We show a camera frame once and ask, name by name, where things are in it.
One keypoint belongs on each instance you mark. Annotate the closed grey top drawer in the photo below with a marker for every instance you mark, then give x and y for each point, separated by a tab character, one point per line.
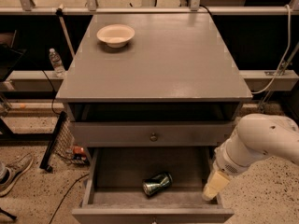
137	134

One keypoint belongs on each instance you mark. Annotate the black metal stand leg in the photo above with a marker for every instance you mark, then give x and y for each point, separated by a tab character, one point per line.
44	165

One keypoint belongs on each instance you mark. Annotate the grey sneaker shoe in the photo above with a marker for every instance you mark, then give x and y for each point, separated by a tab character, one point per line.
10	173

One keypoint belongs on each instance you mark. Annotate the wire mesh basket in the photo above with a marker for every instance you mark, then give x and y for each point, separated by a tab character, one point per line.
64	145

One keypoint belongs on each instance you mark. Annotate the white paper bowl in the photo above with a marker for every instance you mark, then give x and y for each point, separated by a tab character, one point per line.
116	35

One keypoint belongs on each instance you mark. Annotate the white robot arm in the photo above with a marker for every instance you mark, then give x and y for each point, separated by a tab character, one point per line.
255	137

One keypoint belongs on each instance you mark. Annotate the green soda can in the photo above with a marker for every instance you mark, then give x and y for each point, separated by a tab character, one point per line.
157	183

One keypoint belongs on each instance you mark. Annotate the round brass drawer knob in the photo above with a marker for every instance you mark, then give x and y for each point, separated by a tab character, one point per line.
153	137

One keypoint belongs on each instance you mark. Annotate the grey wooden drawer cabinet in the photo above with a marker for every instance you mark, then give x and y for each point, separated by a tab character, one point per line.
176	68

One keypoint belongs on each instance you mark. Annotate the grey metal rail frame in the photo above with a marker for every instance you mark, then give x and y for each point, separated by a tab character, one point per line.
140	10

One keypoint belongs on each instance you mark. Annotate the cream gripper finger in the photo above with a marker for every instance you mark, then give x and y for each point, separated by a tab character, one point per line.
216	182

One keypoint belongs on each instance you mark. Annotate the open grey middle drawer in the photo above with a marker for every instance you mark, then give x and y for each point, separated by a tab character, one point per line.
114	193

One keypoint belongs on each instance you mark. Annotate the red can in wire basket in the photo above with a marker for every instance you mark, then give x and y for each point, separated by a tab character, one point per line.
79	153

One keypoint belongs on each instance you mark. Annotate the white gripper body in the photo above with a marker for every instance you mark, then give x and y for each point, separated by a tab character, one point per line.
226	164

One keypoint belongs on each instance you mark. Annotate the clear plastic water bottle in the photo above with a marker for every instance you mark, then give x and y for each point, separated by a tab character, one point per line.
56	63

